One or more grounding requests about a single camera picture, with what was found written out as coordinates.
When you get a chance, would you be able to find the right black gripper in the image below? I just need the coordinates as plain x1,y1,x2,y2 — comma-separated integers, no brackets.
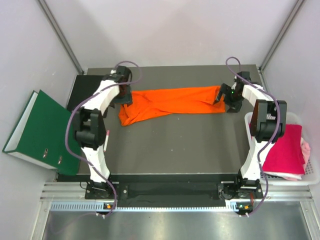
213,84,244,113

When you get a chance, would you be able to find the orange t shirt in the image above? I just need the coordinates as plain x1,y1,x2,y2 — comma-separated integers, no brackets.
118,86,226,127

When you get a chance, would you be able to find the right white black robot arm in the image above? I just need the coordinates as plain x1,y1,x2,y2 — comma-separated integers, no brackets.
213,71,287,200

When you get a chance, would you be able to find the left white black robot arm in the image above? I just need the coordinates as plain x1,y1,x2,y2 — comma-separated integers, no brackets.
72,65,133,199

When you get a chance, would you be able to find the pink white marker pen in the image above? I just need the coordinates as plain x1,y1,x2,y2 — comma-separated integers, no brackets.
103,130,110,152

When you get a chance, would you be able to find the black notebook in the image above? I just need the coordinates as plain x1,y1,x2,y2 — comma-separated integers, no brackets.
66,75,111,113

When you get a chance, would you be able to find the magenta t shirt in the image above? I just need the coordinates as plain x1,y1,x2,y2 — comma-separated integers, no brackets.
262,124,305,175

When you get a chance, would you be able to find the light pink t shirt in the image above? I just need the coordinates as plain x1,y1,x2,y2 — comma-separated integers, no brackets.
284,137,311,181

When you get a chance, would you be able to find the white plastic laundry basket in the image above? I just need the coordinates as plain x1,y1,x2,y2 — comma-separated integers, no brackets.
244,112,320,186

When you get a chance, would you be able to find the green ring binder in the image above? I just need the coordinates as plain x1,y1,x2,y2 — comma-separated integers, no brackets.
2,90,81,176

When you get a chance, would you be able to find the grey slotted cable duct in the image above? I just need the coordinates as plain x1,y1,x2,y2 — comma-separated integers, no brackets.
50,201,239,212

